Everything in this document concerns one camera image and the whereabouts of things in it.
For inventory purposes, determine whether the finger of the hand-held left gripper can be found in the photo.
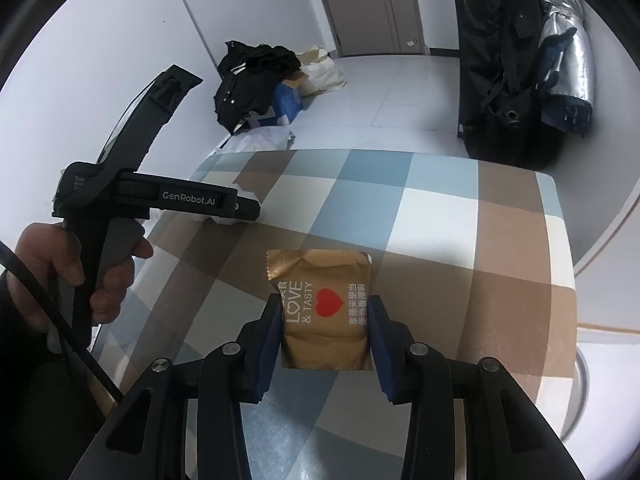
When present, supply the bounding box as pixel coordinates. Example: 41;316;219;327
232;195;262;222

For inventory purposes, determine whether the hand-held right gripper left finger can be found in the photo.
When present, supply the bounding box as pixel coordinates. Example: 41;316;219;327
70;292;286;480

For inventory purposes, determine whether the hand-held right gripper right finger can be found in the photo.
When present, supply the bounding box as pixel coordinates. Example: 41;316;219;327
367;294;576;480

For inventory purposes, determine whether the white foam piece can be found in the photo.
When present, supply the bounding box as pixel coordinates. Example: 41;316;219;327
200;182;261;227

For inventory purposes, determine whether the brown heart print packet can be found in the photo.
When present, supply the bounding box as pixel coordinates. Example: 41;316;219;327
265;248;375;371

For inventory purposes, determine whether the white round bin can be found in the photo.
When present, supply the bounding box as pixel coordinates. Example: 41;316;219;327
572;325;597;431

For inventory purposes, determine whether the person's left forearm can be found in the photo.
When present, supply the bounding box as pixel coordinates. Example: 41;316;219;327
0;270;121;480

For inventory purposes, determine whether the person's left hand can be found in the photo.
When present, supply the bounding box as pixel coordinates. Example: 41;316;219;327
14;222;155;329

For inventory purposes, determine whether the clear plastic bag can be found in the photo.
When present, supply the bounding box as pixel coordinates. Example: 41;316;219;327
212;127;296;157

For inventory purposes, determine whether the checkered tablecloth table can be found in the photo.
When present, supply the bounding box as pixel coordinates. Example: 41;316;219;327
92;150;578;480

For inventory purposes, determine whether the black clothes pile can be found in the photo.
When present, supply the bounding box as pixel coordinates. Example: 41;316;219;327
214;40;302;135

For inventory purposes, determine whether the beige cloth bag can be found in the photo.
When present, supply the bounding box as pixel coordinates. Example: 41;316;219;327
295;45;347;97

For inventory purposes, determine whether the grey room door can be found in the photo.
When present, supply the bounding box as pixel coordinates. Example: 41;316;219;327
310;0;431;58

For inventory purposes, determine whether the black hanging coat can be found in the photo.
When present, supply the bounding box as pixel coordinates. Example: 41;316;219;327
457;0;556;168

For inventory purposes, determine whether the silver folded umbrella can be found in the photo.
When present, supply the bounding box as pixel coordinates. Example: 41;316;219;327
537;0;596;137

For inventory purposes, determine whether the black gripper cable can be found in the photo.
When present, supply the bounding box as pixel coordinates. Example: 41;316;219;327
0;240;124;403

